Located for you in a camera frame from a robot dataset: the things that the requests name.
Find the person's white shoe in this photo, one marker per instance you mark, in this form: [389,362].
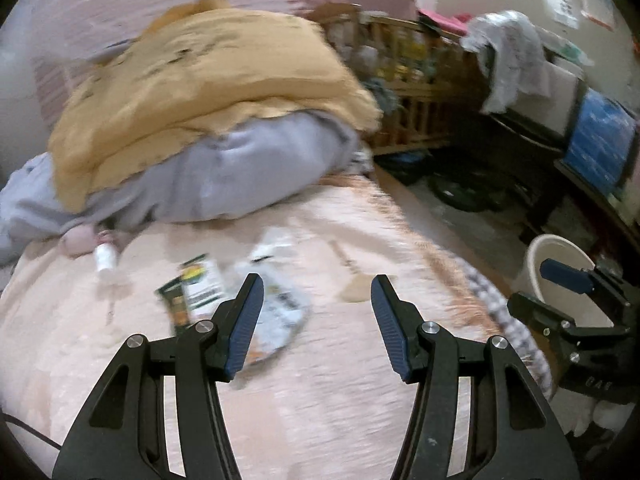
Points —
[605,417]

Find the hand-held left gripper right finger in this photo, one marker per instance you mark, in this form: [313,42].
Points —
[390,325]

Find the black round object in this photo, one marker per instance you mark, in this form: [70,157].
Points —
[465,195]

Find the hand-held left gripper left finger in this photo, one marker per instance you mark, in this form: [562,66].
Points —
[245,325]

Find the dark wooden desk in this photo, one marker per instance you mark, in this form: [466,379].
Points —
[530,130]

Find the white and grey cloth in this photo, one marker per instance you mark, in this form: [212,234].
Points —
[505,60]

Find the wooden crib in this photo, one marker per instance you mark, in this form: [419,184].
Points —
[415,110]

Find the blue panel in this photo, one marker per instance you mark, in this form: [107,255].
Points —
[600,145]

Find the yellow blanket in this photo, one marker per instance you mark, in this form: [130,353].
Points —
[200,85]

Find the pink clothes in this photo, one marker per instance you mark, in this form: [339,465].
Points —
[445,22]

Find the dark green snack packet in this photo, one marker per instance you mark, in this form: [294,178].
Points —
[172,305]

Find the grey duvet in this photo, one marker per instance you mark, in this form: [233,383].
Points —
[240,170]

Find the pink fleece bed blanket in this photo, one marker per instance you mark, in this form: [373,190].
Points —
[325,410]

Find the grey patterned bed sheet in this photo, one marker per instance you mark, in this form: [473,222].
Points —
[500,320]

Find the white plastic bucket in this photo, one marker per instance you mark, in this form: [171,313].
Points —
[535,275]

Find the white box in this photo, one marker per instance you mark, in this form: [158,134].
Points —
[565,95]

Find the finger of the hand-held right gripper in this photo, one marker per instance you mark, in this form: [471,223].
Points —
[565,276]
[532,310]

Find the clear plastic snack bag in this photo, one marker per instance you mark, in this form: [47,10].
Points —
[285,310]

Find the wall poster with red edge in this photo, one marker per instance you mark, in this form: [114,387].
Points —
[597,2]

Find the green box with rainbow label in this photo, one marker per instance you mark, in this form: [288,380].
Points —
[200,290]

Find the white plastic bottle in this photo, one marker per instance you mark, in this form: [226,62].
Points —
[105,259]

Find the beige wooden spoon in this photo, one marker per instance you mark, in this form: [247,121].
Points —
[357,290]

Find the white wall poster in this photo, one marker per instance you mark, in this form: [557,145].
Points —
[567,7]

